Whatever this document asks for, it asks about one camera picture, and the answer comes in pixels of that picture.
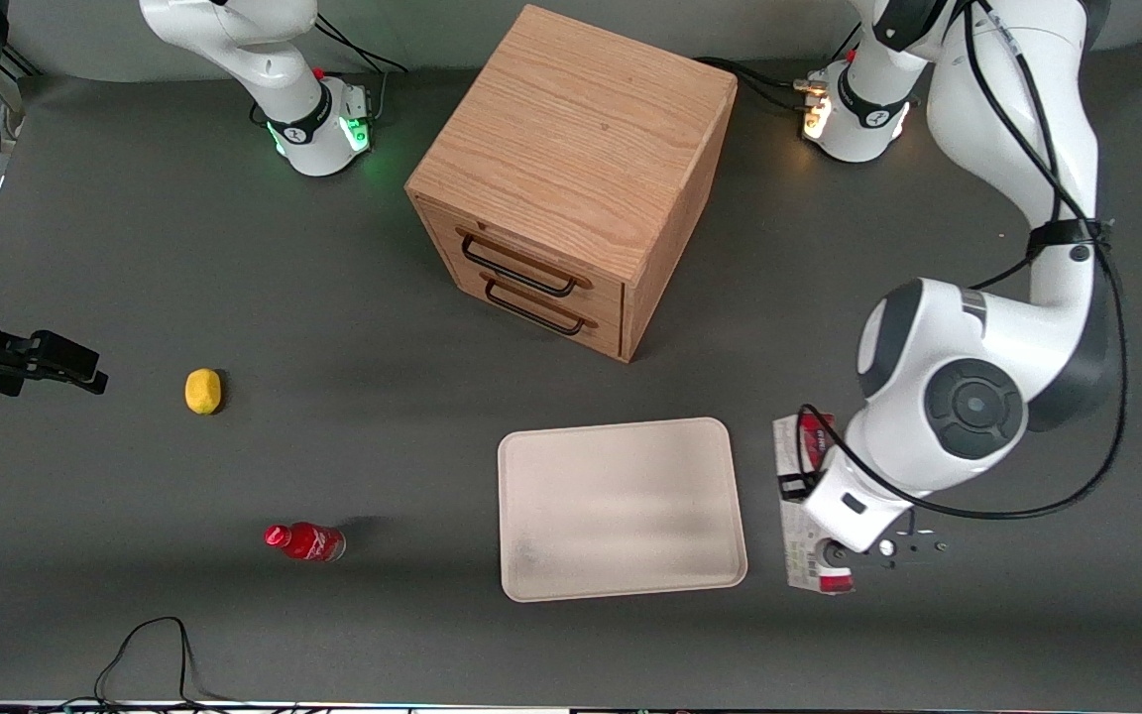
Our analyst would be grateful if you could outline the red cookie box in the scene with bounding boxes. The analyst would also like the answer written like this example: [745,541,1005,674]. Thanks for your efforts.
[771,411,857,597]

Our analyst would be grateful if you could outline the beige plastic tray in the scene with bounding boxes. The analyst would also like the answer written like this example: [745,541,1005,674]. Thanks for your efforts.
[497,417,748,604]

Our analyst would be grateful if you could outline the yellow lemon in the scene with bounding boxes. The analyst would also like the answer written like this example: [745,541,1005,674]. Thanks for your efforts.
[184,368,223,416]

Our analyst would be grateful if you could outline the red soda bottle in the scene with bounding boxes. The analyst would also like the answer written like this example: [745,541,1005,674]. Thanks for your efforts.
[264,522,347,563]

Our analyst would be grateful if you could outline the wooden drawer front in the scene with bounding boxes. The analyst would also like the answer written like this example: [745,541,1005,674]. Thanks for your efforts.
[452,263,625,359]
[427,203,627,318]

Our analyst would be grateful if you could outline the wooden drawer cabinet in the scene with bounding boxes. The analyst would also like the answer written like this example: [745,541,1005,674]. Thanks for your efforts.
[404,4,739,364]

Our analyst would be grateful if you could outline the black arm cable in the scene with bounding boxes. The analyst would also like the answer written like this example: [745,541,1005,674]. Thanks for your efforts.
[795,0,1129,523]

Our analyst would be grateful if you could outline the black looped cable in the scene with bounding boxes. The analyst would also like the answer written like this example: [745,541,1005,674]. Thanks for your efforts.
[93,616,227,709]

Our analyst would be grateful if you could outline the black metal drawer handle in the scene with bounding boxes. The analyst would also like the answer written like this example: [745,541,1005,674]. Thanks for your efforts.
[455,226,594,298]
[479,270,599,338]

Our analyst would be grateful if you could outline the black base cables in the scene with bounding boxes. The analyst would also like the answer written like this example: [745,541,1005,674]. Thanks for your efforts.
[313,14,410,128]
[694,24,861,112]

